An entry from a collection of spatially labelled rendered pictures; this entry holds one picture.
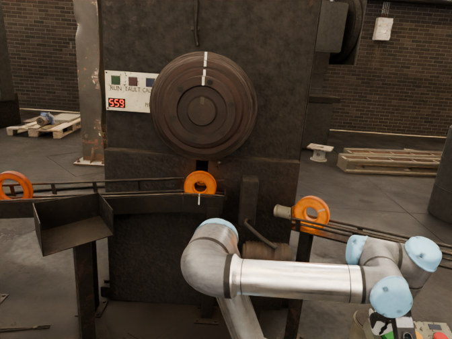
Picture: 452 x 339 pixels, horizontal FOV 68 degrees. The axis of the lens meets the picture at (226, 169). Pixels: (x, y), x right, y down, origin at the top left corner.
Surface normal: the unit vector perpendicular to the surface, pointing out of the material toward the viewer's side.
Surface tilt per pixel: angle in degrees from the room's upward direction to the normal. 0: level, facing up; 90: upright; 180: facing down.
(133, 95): 90
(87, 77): 90
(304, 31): 90
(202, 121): 90
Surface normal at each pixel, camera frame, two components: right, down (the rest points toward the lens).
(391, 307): -0.18, 0.29
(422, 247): 0.05, -0.79
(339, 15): 0.16, 0.34
